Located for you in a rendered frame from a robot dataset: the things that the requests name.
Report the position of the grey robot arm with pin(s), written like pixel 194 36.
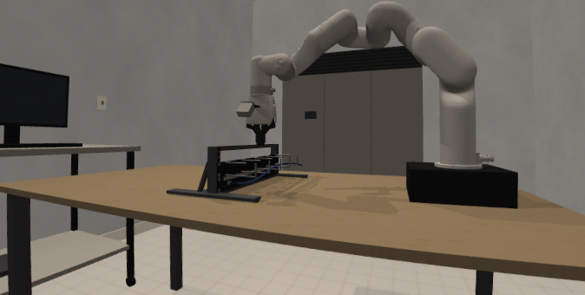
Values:
pixel 452 64

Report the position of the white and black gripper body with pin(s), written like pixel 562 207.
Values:
pixel 265 113

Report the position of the black metal rack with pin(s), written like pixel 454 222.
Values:
pixel 217 174

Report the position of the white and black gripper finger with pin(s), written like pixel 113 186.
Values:
pixel 256 129
pixel 263 131

